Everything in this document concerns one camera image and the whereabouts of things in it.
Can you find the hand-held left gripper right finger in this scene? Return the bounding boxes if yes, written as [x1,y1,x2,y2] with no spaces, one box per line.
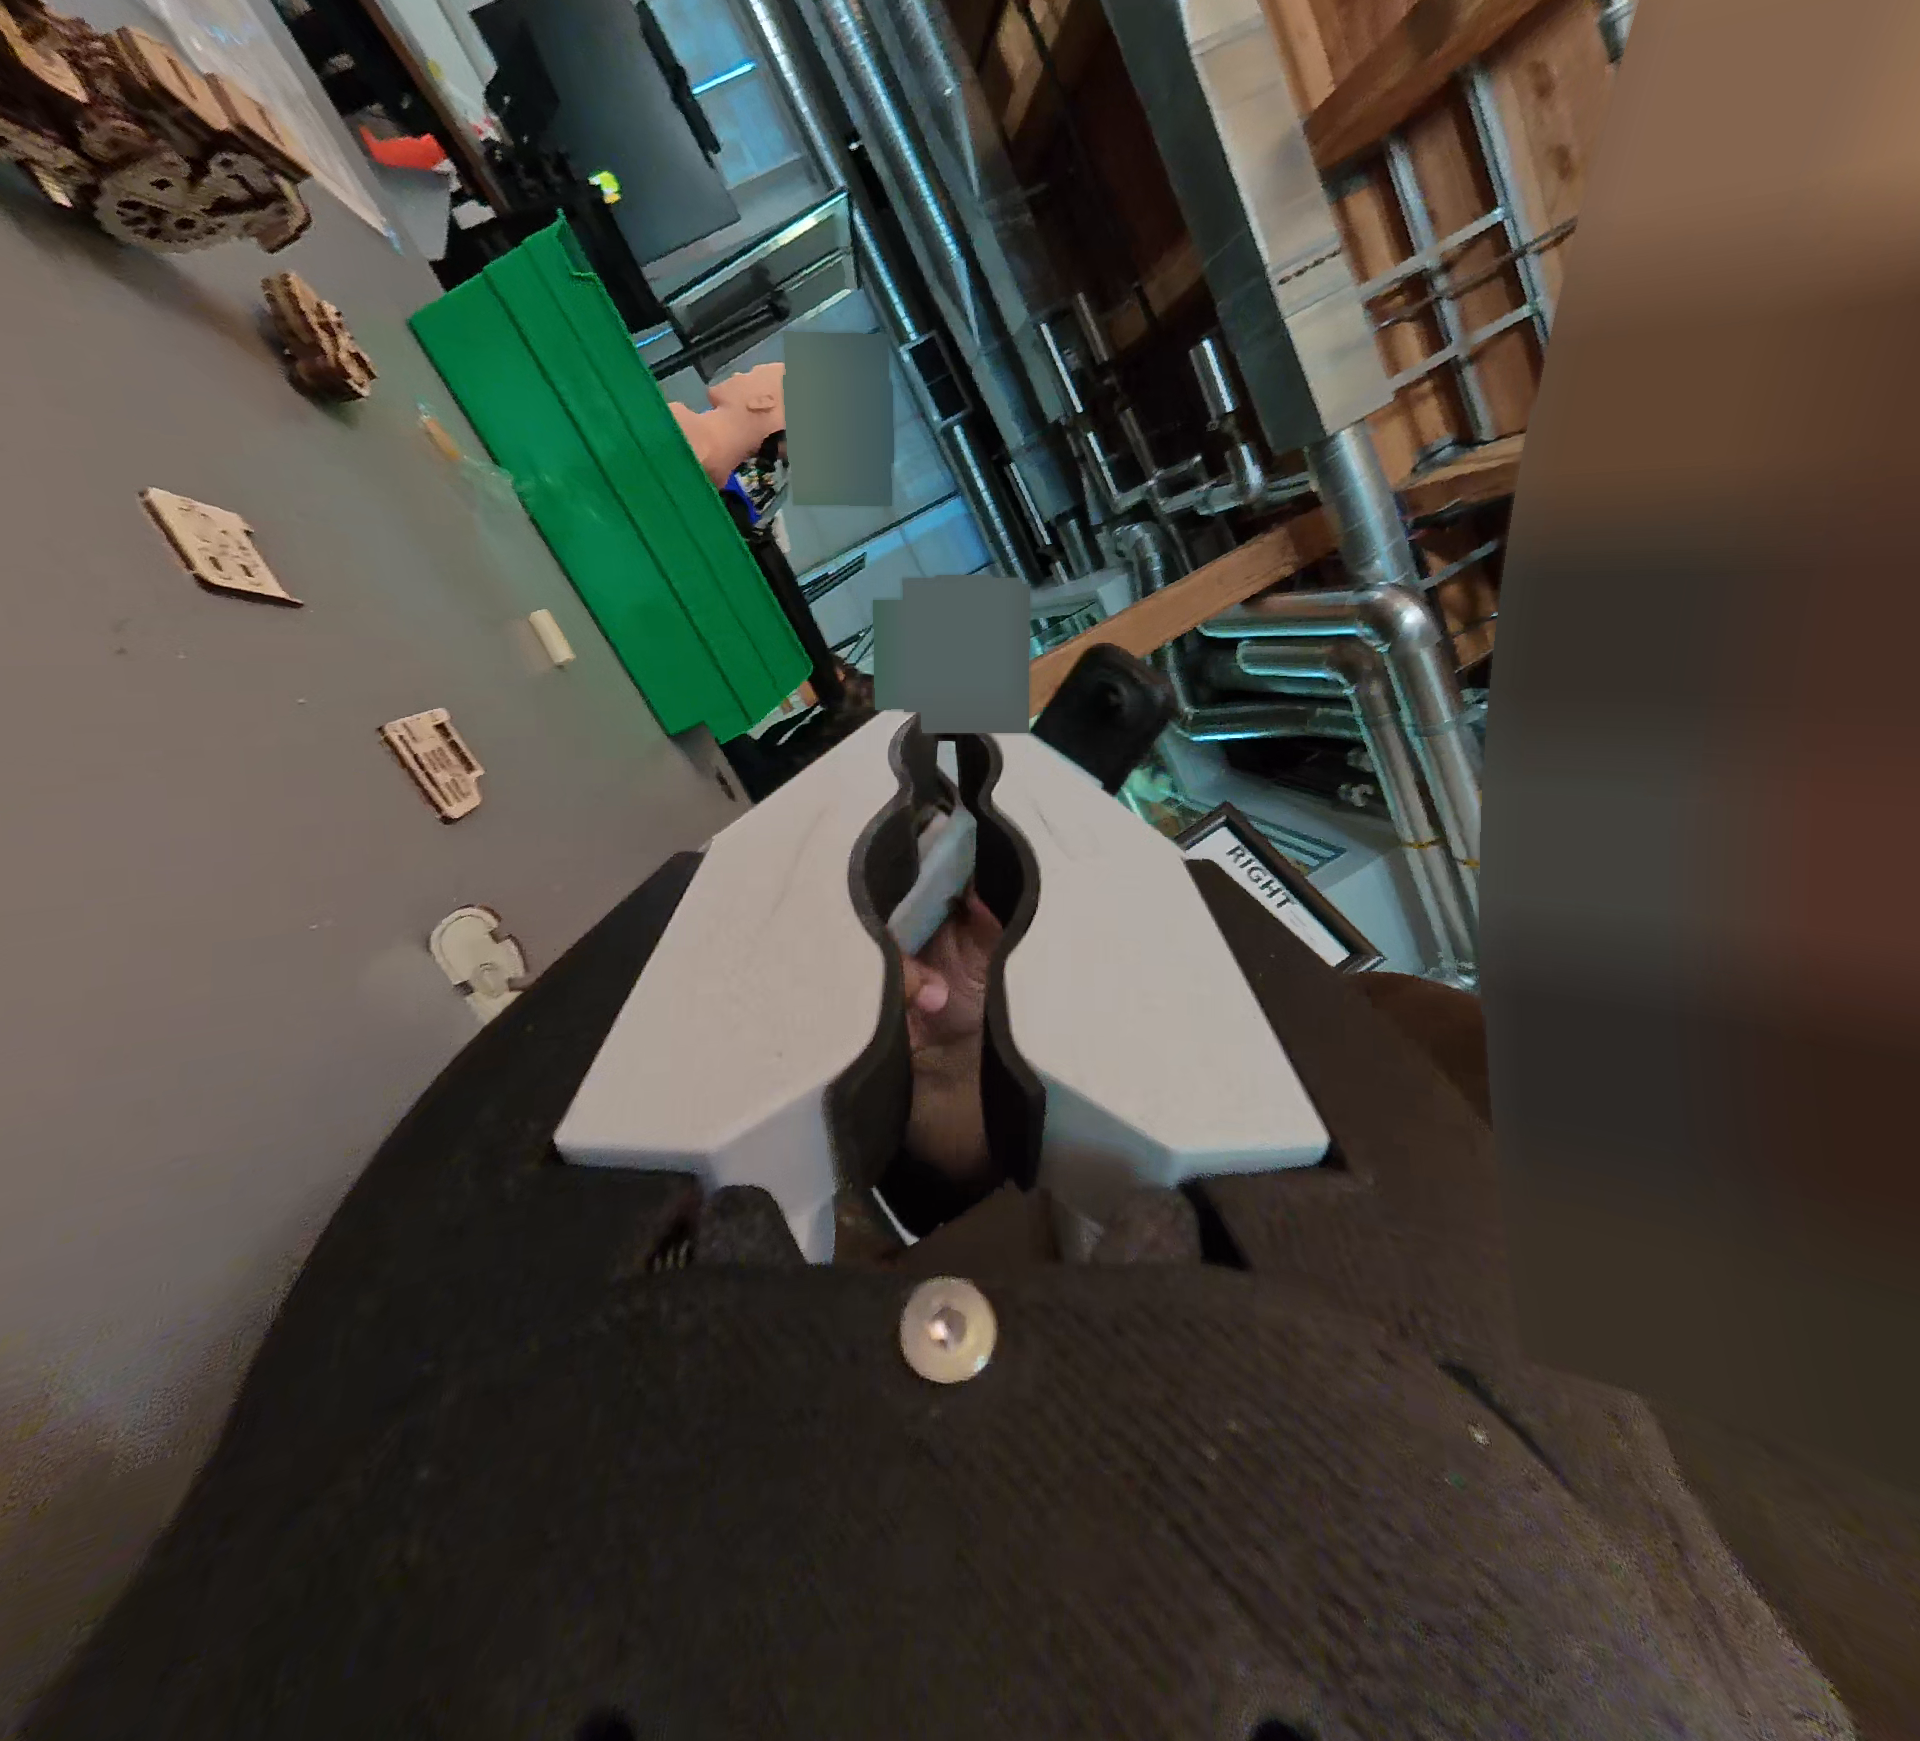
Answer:
[947,731,1334,1196]

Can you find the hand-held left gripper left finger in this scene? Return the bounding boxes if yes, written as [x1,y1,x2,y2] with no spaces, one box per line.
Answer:
[551,708,924,1267]

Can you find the grey desk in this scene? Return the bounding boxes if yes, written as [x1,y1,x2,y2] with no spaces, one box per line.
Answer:
[0,0,752,1736]

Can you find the person's right hand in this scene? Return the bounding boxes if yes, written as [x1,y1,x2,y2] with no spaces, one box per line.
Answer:
[899,892,1010,1181]

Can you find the rounded notched wooden piece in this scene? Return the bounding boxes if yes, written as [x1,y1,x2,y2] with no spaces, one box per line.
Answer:
[428,905,529,1024]

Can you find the wooden piece with slot cutouts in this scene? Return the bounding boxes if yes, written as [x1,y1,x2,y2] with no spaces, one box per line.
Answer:
[378,708,490,822]

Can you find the green plastic bin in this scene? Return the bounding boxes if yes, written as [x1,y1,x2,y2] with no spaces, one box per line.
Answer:
[408,214,815,744]

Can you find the clear plastic bag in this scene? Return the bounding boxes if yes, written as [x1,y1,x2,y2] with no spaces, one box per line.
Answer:
[412,399,527,498]

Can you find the wooden piece with round cutouts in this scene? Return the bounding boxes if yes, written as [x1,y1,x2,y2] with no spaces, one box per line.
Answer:
[137,489,306,608]

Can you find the small wooden model part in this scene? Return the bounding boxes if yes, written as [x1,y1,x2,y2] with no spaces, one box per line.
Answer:
[261,270,378,405]

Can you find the black monitor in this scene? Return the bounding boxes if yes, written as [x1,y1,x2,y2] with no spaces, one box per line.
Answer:
[467,0,744,264]

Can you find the large wooden model motorcycle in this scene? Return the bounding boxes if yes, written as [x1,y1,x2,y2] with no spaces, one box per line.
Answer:
[0,0,318,259]

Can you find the rectangular metal duct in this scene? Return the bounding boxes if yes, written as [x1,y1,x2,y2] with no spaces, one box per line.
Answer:
[1032,0,1404,452]

